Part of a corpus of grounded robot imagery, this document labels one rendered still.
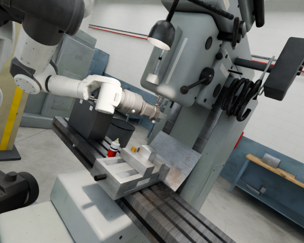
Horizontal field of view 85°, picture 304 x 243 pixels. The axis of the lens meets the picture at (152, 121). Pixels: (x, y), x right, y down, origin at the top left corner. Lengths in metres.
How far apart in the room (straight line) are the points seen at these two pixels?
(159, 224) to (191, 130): 0.60
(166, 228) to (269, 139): 4.33
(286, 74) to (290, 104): 4.06
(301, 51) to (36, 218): 1.16
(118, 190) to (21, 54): 0.50
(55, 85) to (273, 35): 5.20
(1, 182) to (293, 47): 1.43
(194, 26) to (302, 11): 5.10
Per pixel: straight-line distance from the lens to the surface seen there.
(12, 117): 2.37
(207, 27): 0.67
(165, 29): 0.50
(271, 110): 4.87
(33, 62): 0.63
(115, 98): 0.60
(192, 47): 0.64
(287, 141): 4.82
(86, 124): 0.98
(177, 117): 1.10
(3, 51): 0.90
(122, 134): 2.61
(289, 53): 0.88
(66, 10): 0.50
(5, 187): 1.12
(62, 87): 0.67
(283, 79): 0.85
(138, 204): 0.67
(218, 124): 1.01
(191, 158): 1.03
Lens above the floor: 1.31
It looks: 10 degrees down
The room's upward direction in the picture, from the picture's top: 24 degrees clockwise
